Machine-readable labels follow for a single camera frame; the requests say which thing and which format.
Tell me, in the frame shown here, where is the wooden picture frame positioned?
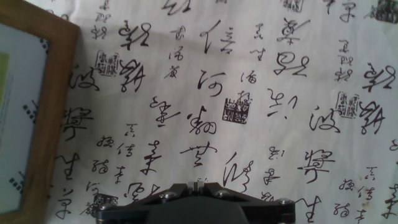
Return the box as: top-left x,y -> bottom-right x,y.
0,0 -> 81,224

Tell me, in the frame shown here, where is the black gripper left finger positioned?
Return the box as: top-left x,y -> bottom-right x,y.
95,179 -> 198,224

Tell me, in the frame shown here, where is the beige calligraphy print tablecloth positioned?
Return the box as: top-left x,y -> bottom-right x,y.
24,0 -> 398,224

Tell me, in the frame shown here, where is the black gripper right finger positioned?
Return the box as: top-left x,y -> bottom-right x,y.
198,180 -> 296,224

